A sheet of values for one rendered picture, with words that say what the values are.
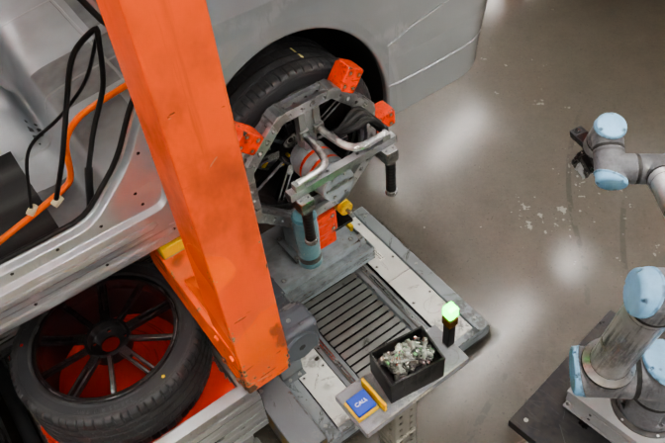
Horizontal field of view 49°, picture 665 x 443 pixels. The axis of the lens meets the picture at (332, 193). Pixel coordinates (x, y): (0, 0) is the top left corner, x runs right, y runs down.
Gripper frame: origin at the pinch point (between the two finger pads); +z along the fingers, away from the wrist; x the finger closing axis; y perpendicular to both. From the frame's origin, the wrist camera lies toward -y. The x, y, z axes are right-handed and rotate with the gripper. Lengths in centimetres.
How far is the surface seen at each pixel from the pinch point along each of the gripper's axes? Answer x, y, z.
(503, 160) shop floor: 12, -47, 105
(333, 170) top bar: -79, -24, -23
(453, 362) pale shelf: -66, 41, 11
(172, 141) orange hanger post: -114, -12, -100
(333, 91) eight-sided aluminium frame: -68, -48, -26
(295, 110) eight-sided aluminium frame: -83, -45, -30
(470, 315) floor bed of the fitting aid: -45, 23, 61
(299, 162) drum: -87, -37, -9
